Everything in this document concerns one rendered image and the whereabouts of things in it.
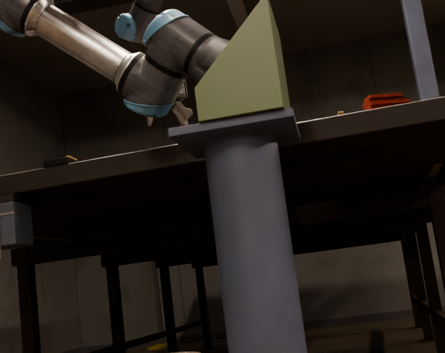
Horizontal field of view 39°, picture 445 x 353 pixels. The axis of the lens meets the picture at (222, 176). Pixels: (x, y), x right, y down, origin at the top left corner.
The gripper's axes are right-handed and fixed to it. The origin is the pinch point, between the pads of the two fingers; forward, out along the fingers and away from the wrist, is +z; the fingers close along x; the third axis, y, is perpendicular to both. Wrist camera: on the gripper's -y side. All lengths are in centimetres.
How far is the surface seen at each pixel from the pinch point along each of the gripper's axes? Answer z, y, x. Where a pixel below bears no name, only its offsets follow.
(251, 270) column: 47, 50, -24
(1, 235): 27, -25, -43
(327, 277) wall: 52, -269, 420
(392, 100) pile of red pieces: -16, 18, 104
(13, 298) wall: 32, -415, 144
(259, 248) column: 43, 52, -23
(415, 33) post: -76, -14, 201
